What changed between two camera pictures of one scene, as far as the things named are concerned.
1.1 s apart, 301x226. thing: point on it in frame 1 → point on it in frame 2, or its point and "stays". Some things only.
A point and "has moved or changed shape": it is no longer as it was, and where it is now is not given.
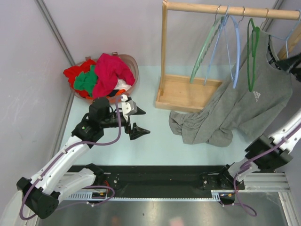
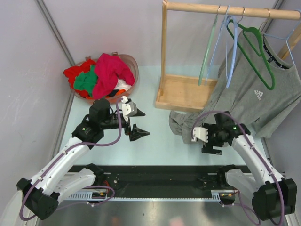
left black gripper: (136, 132) stays
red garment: (72, 72) stays
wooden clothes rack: (190, 93) stays
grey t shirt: (247, 103) has moved or changed shape
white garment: (121, 84) stays
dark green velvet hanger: (248, 61) → (255, 37)
